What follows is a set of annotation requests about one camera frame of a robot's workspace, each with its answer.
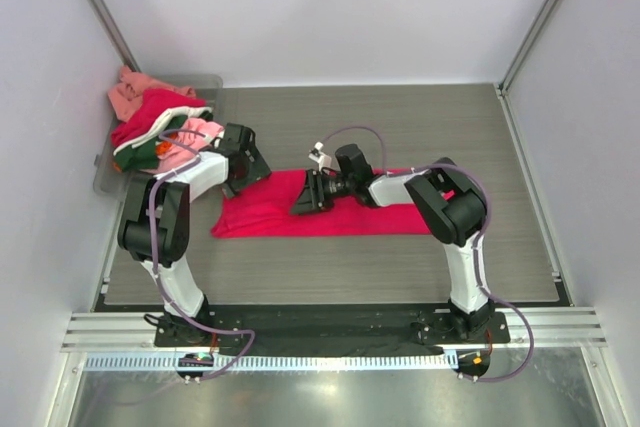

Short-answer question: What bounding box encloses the magenta t shirt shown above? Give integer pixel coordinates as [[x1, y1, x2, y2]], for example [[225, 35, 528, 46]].
[[211, 170, 430, 239]]

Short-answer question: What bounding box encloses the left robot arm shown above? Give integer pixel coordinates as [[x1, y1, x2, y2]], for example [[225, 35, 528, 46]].
[[117, 123, 271, 345]]

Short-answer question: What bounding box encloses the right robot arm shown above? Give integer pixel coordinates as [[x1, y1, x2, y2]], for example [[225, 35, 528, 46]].
[[290, 143, 495, 340]]

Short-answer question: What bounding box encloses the light pink t shirt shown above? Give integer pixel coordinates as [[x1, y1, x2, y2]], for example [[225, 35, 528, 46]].
[[144, 118, 224, 174]]

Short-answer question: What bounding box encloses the orange garment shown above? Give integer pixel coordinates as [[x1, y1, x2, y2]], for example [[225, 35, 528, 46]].
[[155, 133, 178, 157]]

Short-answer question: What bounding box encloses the crimson t shirt in tray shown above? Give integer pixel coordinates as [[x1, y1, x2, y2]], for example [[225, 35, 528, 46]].
[[111, 89, 206, 148]]

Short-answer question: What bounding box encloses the green white t shirt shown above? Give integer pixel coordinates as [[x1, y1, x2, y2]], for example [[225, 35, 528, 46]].
[[113, 107, 213, 172]]

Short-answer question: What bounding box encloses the salmon pink t shirt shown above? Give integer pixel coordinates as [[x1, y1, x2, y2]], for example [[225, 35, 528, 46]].
[[107, 66, 196, 122]]

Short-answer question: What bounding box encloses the grey plastic tray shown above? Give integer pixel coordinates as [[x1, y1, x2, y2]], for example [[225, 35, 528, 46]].
[[94, 66, 223, 197]]

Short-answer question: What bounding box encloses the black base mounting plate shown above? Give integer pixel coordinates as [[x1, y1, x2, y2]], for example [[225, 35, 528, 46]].
[[143, 304, 511, 357]]

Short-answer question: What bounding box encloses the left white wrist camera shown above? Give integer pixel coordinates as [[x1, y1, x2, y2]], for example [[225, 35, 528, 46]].
[[212, 130, 225, 145]]

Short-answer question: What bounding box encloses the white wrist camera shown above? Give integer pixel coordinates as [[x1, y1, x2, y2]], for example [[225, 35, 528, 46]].
[[308, 142, 332, 171], [212, 130, 225, 145]]

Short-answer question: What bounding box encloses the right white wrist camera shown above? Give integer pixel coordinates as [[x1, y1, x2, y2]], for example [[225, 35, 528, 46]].
[[308, 142, 332, 171]]

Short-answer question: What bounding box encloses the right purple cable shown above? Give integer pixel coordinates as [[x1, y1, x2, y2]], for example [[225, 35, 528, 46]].
[[322, 124, 536, 383]]

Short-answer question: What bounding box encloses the white slotted cable duct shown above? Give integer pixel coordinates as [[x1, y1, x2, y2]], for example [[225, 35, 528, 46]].
[[84, 350, 458, 373]]

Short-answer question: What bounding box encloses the right aluminium table rail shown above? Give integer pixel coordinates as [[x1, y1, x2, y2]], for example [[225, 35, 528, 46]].
[[493, 84, 574, 305]]

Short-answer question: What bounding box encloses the left aluminium frame post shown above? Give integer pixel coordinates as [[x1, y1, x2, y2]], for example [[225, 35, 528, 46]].
[[87, 0, 139, 71]]

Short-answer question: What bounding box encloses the aluminium frame post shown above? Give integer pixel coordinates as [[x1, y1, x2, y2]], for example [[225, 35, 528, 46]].
[[497, 0, 562, 94], [87, 0, 139, 71]]

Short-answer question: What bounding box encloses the right aluminium frame post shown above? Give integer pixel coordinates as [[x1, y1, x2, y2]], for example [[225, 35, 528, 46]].
[[497, 0, 562, 94]]

